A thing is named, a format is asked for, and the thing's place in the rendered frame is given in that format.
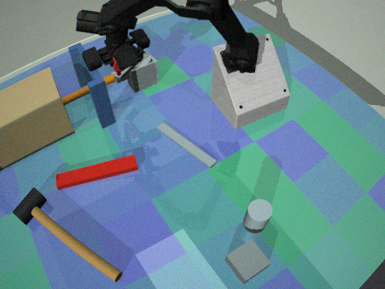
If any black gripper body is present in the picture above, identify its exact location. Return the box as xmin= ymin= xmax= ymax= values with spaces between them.
xmin=82 ymin=29 xmax=150 ymax=72

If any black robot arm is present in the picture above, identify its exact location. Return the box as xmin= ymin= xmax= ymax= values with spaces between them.
xmin=76 ymin=0 xmax=260 ymax=74

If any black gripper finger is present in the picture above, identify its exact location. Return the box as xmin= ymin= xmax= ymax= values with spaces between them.
xmin=104 ymin=59 xmax=114 ymax=67

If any black-headed mallet with wooden handle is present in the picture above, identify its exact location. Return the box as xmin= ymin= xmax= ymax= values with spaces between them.
xmin=12 ymin=187 xmax=123 ymax=282

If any grey flat bar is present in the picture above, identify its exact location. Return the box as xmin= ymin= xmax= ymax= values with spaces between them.
xmin=157 ymin=122 xmax=217 ymax=168

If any grey cylinder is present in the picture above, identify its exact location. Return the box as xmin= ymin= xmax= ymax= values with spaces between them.
xmin=243 ymin=199 xmax=273 ymax=234

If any red flat bar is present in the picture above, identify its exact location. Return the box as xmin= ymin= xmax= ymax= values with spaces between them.
xmin=56 ymin=155 xmax=138 ymax=190

